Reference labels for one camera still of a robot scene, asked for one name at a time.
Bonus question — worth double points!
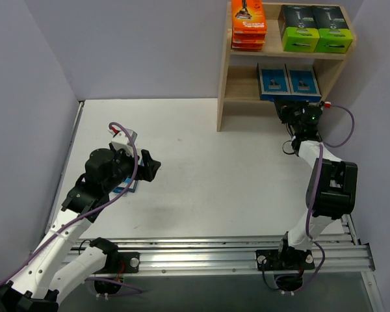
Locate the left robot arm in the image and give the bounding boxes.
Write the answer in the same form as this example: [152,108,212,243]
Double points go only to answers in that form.
[0,148,161,311]

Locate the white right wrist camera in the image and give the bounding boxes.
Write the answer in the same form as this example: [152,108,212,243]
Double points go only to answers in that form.
[317,101,332,110]

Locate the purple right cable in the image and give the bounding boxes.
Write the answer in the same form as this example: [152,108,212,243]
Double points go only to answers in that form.
[272,103,356,293]

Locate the black green GilletteLabs box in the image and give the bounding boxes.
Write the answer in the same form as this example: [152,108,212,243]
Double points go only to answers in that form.
[311,5,353,54]
[278,5,320,53]

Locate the orange styler box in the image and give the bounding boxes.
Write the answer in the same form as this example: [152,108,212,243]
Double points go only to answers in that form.
[231,42,263,52]
[231,0,267,35]

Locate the Harry's razor box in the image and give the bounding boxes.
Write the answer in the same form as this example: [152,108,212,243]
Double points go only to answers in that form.
[285,64,321,103]
[112,177,138,194]
[256,63,291,101]

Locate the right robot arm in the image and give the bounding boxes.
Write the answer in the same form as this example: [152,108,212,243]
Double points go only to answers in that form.
[274,99,358,268]

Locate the orange Gillette Fusion5 box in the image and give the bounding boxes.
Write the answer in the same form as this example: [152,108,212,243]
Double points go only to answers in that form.
[232,32,266,45]

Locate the wooden shelf unit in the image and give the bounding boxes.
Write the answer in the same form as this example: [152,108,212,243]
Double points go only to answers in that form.
[216,2,357,131]

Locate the orange styler box back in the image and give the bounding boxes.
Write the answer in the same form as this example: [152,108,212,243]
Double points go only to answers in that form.
[231,0,267,35]

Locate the aluminium rail base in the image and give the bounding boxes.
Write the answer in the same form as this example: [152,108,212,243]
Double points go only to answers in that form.
[113,233,375,276]

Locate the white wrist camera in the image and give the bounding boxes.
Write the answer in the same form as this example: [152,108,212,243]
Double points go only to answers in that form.
[109,127,137,156]
[317,101,332,110]

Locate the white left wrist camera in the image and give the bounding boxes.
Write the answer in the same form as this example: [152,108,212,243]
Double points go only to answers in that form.
[109,127,137,156]

